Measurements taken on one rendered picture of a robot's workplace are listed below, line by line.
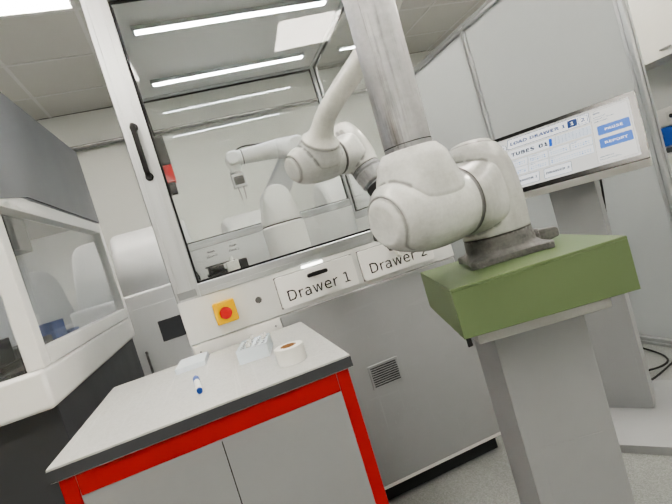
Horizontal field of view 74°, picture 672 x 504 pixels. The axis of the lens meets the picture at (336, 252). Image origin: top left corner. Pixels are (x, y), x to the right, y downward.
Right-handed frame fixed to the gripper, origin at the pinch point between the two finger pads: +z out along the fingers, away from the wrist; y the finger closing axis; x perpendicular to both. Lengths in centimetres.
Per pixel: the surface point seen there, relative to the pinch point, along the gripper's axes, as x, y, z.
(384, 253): -34.7, 15.5, -7.7
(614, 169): -45, -63, 13
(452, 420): -53, 34, 57
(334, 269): -24.1, 31.8, -11.9
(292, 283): -15.8, 44.9, -15.1
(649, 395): -73, -30, 89
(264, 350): 19, 48, 3
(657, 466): -46, -16, 99
